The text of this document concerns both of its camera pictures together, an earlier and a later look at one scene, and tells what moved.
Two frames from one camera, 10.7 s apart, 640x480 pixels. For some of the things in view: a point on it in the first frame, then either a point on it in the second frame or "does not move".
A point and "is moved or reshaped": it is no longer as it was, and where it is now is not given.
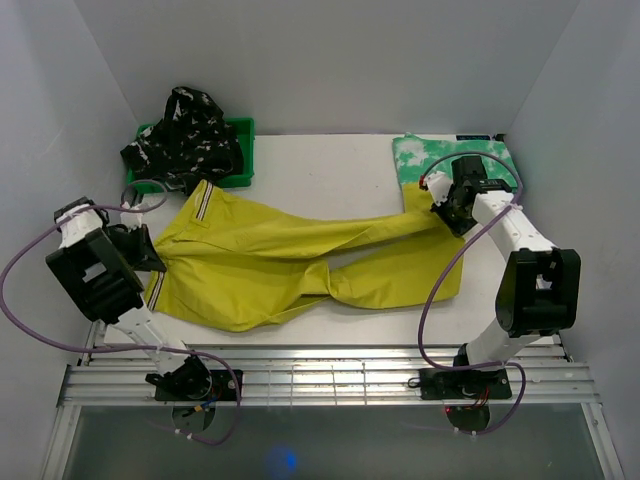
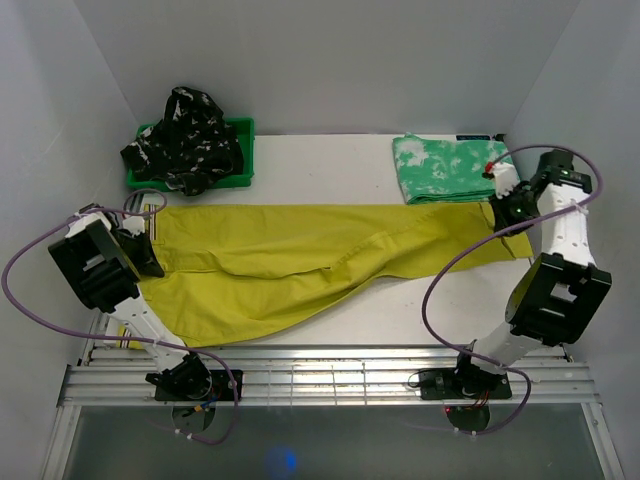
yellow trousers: (229, 262) is moved or reshaped
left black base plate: (224, 386) does not move
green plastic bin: (243, 129) does not move
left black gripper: (145, 256) does not move
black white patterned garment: (192, 143) does not move
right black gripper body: (450, 204) -> (514, 208)
